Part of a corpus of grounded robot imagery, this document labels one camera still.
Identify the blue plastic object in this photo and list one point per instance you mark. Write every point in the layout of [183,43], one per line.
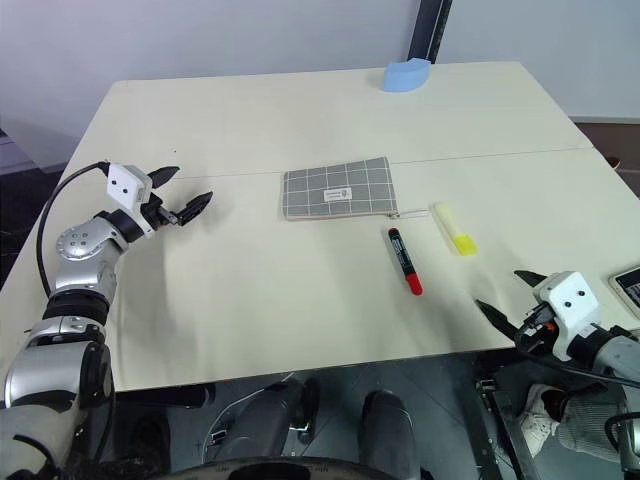
[405,76]

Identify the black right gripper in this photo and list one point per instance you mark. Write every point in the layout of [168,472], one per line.
[535,335]

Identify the dark curved robot torso rim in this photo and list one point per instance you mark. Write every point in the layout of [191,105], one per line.
[300,470]

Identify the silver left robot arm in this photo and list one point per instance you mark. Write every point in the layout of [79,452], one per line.
[75,270]

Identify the black upright post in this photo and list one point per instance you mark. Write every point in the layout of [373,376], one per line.
[425,30]

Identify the white sneaker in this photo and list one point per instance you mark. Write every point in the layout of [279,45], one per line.
[537,425]

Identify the black marker with red cap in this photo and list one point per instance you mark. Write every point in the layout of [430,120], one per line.
[402,255]

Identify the grey checked pencil pouch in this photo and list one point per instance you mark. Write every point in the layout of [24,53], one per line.
[340,190]

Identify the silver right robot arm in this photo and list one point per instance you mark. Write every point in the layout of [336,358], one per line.
[615,350]

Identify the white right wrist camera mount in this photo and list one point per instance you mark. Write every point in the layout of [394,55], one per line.
[570,300]

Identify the black tablet with white frame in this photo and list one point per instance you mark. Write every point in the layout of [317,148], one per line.
[629,290]

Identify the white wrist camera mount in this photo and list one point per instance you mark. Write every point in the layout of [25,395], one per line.
[570,300]
[125,185]

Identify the yellow highlighter pen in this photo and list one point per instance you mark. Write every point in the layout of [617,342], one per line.
[452,227]

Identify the grey trouser leg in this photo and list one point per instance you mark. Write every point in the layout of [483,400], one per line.
[590,425]

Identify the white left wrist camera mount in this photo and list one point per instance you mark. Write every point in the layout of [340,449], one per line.
[125,185]

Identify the metal table frame rail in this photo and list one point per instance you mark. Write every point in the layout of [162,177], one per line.
[492,430]

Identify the dark rounded robot leg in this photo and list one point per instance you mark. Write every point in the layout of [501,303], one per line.
[265,425]
[387,430]

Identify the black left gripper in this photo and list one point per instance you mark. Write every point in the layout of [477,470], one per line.
[156,212]

